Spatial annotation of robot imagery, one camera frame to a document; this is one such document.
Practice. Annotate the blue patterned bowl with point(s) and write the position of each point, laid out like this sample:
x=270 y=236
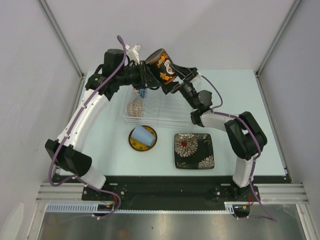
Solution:
x=140 y=92

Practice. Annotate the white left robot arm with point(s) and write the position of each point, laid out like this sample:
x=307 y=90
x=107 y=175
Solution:
x=66 y=150

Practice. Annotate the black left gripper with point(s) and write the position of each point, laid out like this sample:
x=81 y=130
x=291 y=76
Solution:
x=145 y=77

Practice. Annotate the red lacquer cup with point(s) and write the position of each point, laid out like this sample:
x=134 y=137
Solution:
x=159 y=64

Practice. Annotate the light blue plastic cup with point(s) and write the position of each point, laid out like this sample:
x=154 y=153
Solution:
x=143 y=136

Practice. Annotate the yellow round saucer plate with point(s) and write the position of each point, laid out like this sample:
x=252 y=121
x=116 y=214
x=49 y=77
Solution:
x=139 y=146

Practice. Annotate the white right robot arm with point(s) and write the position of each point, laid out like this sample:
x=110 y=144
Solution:
x=245 y=135

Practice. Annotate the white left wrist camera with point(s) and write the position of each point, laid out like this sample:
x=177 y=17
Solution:
x=133 y=52

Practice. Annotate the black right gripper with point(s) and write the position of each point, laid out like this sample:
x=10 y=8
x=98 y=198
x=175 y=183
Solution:
x=183 y=72

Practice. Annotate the black floral square plate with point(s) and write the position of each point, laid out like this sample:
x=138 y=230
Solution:
x=193 y=151

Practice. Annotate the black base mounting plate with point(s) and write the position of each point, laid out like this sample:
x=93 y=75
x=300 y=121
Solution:
x=169 y=193

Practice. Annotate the brown patterned bowl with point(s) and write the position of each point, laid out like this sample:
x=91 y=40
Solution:
x=135 y=108

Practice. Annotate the white wire dish rack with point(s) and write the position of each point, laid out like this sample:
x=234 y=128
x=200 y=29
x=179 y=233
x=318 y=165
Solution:
x=170 y=110

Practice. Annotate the aluminium frame rail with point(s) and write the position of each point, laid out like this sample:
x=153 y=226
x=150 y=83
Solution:
x=269 y=193

